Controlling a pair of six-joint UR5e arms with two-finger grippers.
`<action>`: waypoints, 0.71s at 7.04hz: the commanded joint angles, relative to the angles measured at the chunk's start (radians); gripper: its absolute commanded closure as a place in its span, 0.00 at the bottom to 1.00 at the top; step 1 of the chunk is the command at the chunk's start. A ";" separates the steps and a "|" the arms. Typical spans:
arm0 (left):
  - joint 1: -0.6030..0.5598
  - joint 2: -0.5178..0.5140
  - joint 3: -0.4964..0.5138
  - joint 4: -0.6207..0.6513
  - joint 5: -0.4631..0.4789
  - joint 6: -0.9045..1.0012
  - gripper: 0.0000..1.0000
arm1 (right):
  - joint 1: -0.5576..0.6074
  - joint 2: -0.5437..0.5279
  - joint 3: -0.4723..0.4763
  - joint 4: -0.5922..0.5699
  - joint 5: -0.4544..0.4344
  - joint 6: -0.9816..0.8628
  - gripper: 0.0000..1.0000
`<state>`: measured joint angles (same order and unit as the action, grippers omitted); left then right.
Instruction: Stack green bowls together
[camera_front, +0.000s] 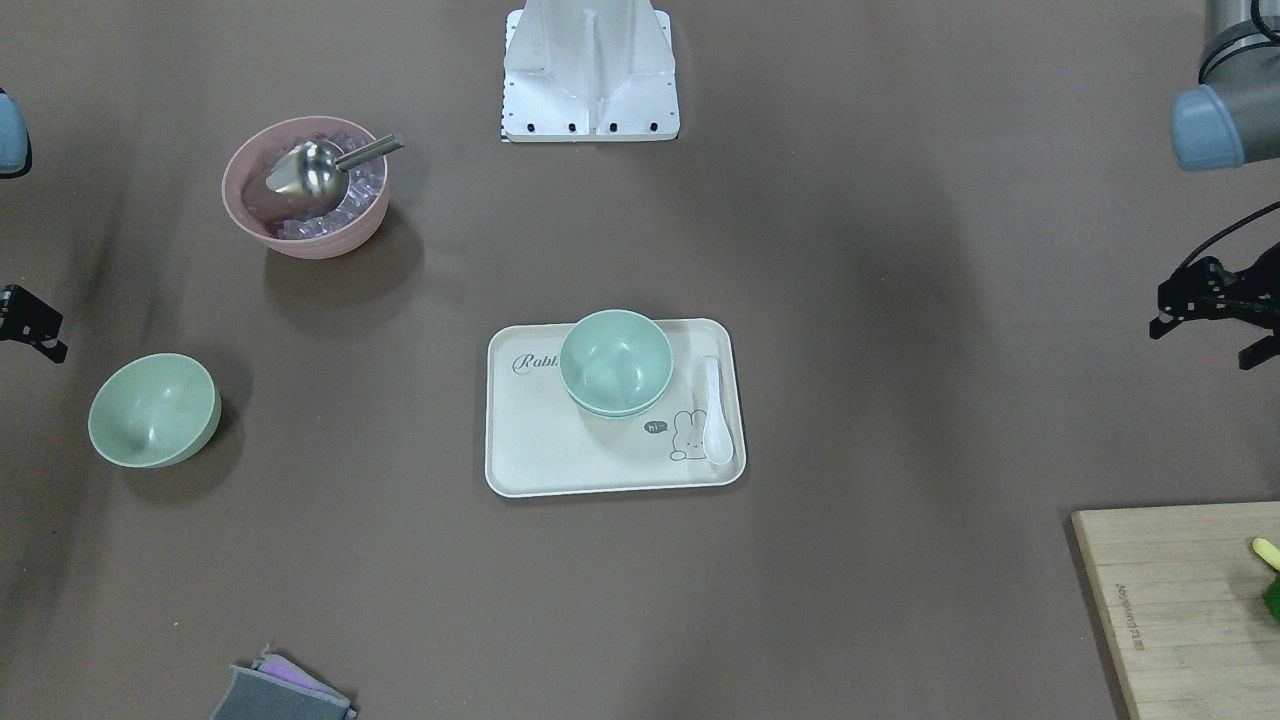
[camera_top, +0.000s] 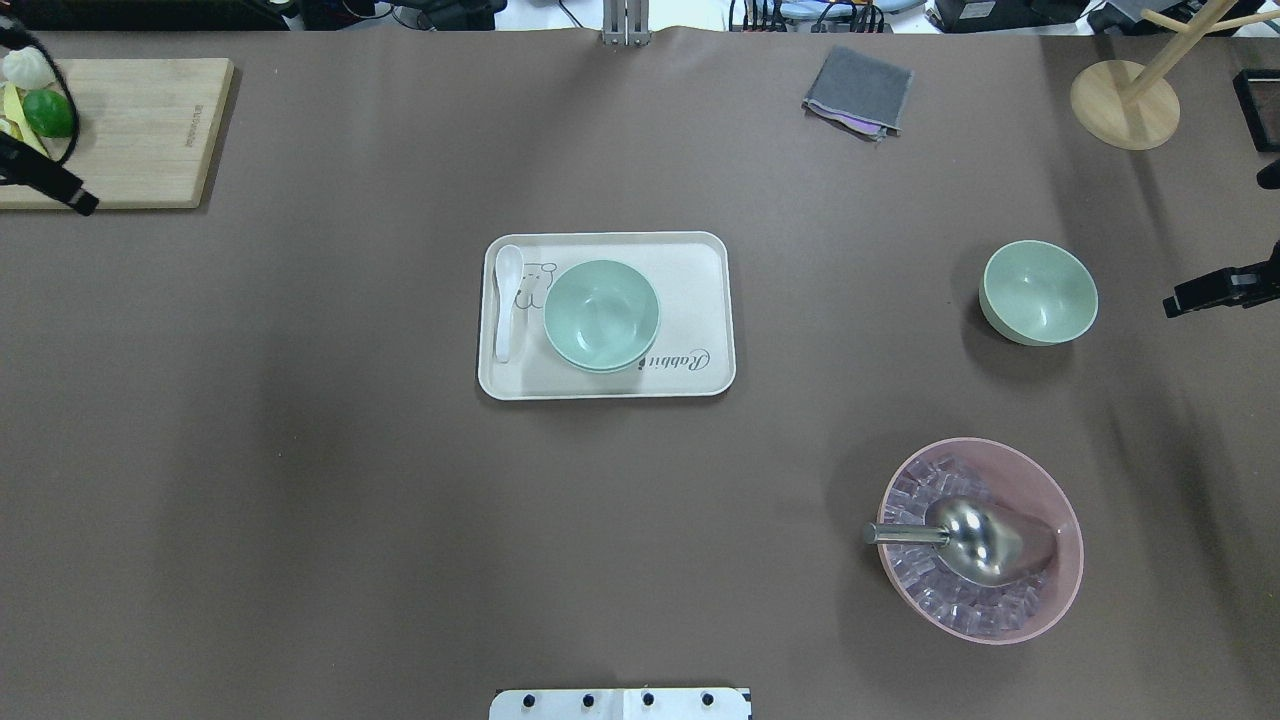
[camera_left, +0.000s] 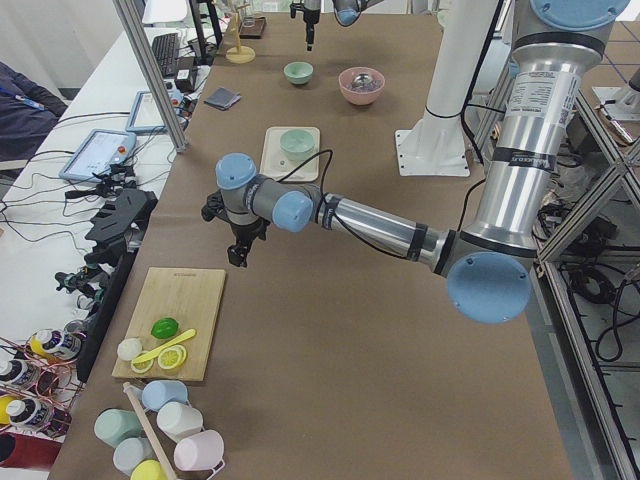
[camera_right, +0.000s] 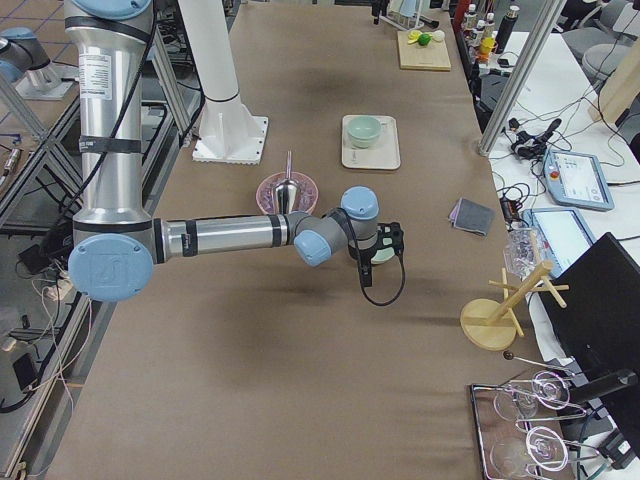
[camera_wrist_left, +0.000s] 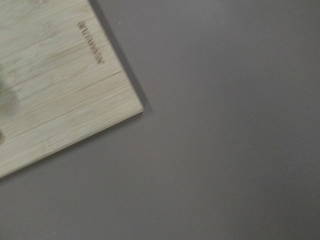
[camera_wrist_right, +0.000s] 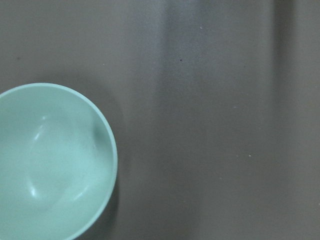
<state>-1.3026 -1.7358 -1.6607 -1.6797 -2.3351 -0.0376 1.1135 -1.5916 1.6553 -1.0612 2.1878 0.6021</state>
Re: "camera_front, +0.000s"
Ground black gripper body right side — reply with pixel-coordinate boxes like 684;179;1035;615
1;284;63;346

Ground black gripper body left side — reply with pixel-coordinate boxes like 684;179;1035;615
1157;258;1279;331

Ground green bowl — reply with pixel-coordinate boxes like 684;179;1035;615
87;354;221;469
568;393;662;420
558;309;675;409

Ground robot arm on left side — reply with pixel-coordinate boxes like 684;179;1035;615
1148;1;1279;370

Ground robot arm on right side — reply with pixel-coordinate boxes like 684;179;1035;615
1;90;68;364

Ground green object on board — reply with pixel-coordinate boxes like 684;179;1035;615
1262;571;1280;623

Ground wooden cutting board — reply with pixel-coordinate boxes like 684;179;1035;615
1071;501;1279;719

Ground pink bowl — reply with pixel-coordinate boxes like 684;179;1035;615
221;115;390;259

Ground metal ice scoop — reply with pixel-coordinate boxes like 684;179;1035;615
255;133;404;222

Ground clear ice cubes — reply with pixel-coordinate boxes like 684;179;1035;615
275;133;380;241

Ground purple sponge cloth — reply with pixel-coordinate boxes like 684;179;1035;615
250;646;352;706

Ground grey sponge cloth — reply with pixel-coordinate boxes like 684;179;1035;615
210;667;358;719

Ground white ceramic spoon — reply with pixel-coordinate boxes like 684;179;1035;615
704;356;733;466

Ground cream rabbit tray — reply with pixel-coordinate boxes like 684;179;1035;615
484;318;748;498

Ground green bowl on tray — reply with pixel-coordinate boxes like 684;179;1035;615
568;393;662;420

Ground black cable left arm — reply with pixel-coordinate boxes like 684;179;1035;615
1172;200;1280;286

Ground yellow knife handle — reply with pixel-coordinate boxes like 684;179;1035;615
1251;537;1280;573

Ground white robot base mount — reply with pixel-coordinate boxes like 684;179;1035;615
500;1;681;143

